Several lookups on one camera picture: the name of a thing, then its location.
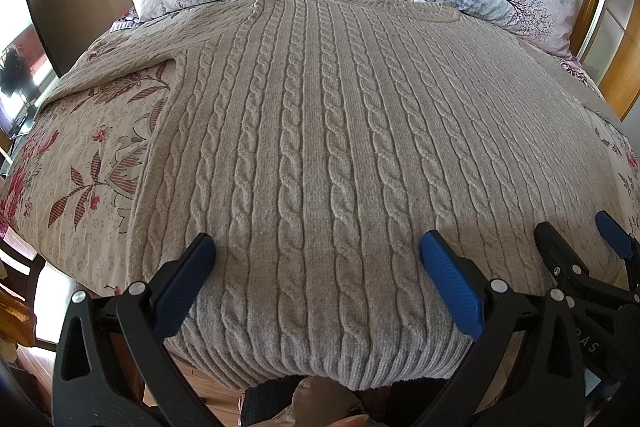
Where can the floral bed sheet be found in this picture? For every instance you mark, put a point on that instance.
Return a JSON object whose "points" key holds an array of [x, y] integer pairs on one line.
{"points": [[71, 190]]}

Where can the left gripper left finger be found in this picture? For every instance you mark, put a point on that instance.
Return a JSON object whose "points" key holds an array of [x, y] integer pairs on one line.
{"points": [[89, 385]]}

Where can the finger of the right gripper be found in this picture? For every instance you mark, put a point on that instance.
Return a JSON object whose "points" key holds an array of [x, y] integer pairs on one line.
{"points": [[571, 275], [623, 244]]}

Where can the dark wooden chair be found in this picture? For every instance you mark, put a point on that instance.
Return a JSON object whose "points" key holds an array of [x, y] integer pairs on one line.
{"points": [[18, 322]]}

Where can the beige cable-knit sweater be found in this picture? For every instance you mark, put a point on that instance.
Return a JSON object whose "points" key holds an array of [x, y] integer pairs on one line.
{"points": [[316, 141]]}

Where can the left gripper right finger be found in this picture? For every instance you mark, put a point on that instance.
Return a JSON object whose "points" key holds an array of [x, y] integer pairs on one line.
{"points": [[524, 367]]}

